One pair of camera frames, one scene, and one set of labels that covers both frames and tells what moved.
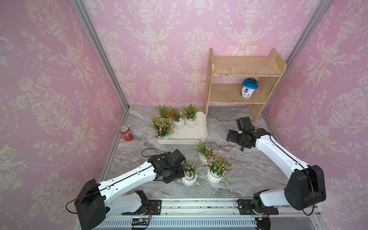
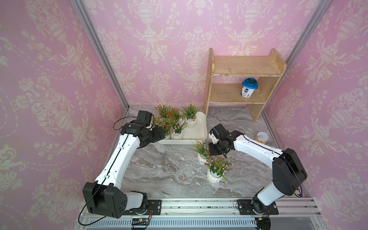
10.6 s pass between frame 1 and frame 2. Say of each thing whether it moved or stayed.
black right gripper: moved
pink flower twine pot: stayed
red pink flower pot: stayed
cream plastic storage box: stayed
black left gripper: moved
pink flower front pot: moved
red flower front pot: stayed
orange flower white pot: stayed
